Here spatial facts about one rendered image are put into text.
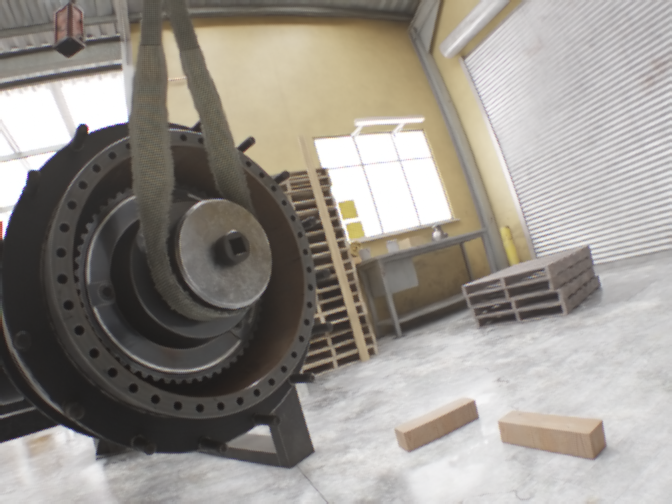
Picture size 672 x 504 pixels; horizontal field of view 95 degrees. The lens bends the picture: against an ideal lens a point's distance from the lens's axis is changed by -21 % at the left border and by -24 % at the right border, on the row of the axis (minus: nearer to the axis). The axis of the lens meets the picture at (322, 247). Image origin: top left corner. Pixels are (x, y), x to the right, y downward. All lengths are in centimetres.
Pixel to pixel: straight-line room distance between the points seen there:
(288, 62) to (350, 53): 126
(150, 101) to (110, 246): 21
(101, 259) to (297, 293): 31
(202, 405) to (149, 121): 37
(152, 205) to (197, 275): 11
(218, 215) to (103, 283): 19
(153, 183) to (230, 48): 633
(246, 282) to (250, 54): 638
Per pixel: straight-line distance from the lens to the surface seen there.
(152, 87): 57
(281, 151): 587
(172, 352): 59
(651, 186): 563
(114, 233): 59
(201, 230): 47
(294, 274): 65
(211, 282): 46
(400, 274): 525
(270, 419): 58
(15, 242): 54
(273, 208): 65
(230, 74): 646
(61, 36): 93
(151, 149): 52
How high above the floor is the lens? 77
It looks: 7 degrees up
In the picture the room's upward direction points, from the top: 15 degrees counter-clockwise
